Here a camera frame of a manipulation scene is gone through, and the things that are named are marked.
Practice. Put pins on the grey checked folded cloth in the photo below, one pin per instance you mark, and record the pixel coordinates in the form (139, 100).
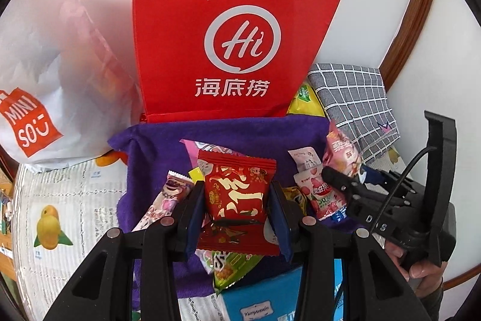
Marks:
(349, 95)

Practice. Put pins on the brown wooden door frame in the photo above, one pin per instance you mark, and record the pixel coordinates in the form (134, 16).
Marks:
(417, 12)

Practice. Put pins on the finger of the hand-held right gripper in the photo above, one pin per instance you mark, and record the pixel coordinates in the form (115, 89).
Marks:
(375, 176)
(338, 180)

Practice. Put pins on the red snack packet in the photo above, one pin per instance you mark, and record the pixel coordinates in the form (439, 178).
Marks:
(235, 189)

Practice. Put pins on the red paper bag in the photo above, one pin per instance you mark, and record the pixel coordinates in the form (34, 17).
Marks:
(169, 42)

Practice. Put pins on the yellow triangular snack packet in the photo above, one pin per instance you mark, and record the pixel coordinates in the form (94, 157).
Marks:
(295, 198)

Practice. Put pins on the purple towel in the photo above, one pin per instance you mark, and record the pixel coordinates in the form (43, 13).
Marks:
(161, 148)

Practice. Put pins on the pink purple snack bar packet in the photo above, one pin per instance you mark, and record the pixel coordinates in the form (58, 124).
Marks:
(165, 193)

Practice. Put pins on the green triangular snack packet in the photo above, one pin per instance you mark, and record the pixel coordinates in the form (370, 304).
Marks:
(229, 268)

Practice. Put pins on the yellow green snack bag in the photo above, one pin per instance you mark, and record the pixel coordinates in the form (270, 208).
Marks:
(306, 103)

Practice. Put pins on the white plastic shopping bag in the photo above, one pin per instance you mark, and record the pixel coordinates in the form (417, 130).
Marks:
(56, 80)

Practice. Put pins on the blue tissue pack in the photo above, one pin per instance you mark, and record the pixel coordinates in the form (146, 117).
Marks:
(263, 298)

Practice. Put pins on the person's right hand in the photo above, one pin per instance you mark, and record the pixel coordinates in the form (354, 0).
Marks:
(424, 270)

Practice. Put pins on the fruit print table cover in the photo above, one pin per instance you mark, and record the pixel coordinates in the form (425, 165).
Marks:
(75, 193)

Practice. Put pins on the large pink snack packet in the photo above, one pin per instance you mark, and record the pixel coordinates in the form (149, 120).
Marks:
(195, 151)

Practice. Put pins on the small white snack packet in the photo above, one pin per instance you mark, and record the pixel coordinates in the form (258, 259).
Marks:
(304, 159)

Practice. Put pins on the white strawberry snack packet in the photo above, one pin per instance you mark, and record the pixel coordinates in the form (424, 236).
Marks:
(321, 197)

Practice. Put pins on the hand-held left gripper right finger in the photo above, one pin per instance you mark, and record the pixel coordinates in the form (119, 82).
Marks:
(280, 219)

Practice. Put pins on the pink strawberry snack packet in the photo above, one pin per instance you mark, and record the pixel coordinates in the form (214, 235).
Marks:
(340, 148)

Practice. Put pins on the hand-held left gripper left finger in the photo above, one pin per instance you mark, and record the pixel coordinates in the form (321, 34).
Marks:
(193, 219)

